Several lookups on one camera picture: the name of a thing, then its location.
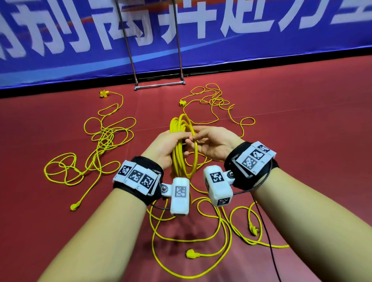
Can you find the person's left hand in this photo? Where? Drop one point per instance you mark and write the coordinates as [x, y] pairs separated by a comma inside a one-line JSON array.
[[165, 146]]

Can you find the person's right hand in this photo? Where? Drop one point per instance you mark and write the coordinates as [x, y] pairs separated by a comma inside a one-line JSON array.
[[218, 141]]

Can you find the metal rack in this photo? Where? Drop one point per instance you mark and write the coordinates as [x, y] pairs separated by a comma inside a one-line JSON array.
[[158, 85]]

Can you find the person's left forearm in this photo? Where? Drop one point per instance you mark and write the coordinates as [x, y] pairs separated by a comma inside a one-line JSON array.
[[99, 238]]

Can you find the person's right forearm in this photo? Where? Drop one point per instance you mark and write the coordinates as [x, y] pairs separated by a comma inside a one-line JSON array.
[[314, 226]]

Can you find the black marker wristband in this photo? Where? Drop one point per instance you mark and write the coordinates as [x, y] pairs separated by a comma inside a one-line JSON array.
[[138, 177], [251, 162]]

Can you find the blue banner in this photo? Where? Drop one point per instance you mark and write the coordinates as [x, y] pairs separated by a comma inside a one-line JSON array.
[[279, 29]]

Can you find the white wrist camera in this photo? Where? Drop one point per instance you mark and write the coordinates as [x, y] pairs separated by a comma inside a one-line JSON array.
[[179, 194], [218, 185]]

